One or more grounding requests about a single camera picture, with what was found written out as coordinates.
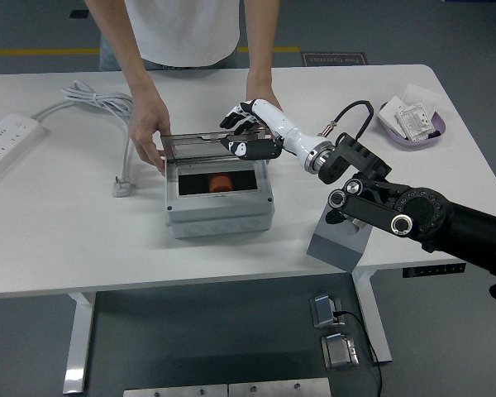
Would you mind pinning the person's left hand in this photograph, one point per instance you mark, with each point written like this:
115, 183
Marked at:
260, 92

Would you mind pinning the person's right hand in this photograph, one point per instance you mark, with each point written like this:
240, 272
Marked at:
146, 128

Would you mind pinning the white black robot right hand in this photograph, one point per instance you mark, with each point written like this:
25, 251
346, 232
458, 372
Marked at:
281, 124

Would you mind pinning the smoky transparent hinged box lid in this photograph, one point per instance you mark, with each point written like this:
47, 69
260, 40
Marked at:
190, 146

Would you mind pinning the orange cylindrical battery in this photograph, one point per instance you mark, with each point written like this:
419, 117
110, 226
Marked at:
220, 184

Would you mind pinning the grey box cover frame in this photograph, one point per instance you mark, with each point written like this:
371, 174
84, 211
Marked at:
219, 207

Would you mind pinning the person's right forearm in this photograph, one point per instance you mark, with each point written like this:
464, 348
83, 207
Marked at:
128, 54

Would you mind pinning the person's left forearm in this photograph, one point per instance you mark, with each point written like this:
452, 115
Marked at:
262, 45

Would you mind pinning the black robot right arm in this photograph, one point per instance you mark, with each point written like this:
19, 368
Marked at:
459, 219

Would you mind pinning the grey electrical box base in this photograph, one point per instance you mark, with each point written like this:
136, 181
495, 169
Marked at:
221, 226

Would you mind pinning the silver floor socket box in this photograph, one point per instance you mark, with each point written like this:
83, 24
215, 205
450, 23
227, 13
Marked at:
324, 312
339, 351

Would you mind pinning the dark floor sign with lettering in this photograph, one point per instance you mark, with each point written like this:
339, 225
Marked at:
335, 60

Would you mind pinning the person's torso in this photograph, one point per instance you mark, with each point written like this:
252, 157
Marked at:
182, 29

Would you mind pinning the white plate with grey edge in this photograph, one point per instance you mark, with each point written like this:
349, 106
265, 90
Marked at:
390, 113

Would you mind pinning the black floor hatch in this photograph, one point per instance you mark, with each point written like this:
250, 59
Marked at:
77, 14

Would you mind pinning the purple shallow tray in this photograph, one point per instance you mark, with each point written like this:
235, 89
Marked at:
413, 144

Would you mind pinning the white socket panel with print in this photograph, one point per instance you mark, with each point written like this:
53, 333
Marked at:
415, 122

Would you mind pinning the grey cube holder round hole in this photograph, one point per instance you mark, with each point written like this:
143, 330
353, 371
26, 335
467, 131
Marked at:
335, 252

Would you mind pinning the white power strip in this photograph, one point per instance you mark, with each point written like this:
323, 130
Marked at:
4, 140

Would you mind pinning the plain white square plate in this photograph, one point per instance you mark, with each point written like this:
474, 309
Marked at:
421, 95

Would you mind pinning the small black part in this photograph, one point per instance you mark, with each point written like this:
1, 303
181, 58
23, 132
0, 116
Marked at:
435, 134

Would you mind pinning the black table control panel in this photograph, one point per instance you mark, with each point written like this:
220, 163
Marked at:
430, 271

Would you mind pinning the white table leg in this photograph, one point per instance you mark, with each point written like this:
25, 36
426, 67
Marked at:
372, 314
78, 343

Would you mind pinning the grey metal floor plate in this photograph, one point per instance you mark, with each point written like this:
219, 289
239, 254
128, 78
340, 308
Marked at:
277, 388
173, 392

